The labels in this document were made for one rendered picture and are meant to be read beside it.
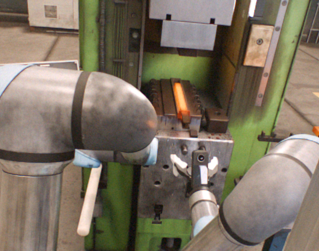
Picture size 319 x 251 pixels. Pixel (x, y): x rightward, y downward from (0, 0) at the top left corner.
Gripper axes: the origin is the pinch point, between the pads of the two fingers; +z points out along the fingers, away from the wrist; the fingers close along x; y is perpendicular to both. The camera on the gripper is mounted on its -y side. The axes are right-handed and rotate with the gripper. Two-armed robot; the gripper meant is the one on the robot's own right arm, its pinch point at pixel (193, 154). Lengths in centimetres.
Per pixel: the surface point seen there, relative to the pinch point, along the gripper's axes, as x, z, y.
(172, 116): -4.7, 30.7, 1.9
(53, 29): -182, 551, 94
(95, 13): -38, 45, -34
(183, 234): 7, 26, 64
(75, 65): -43, 27, -18
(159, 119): -9.7, 30.7, 3.7
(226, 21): 10, 31, -38
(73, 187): -61, 101, 100
